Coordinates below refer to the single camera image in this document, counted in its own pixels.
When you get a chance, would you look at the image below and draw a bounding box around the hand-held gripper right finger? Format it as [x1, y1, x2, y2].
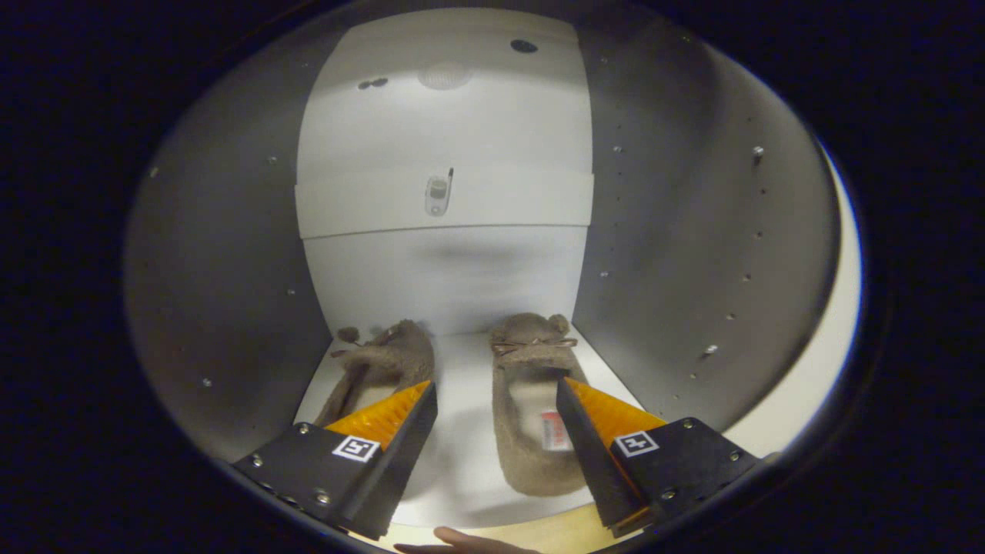
[555, 378, 760, 538]

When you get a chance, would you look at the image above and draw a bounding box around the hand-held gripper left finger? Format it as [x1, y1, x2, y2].
[229, 380, 439, 540]

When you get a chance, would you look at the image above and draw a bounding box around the brown fuzzy slipper shoe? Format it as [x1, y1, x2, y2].
[490, 312, 593, 497]
[314, 319, 436, 428]

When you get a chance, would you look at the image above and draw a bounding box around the grey shoe cabinet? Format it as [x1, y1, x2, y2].
[123, 0, 843, 532]

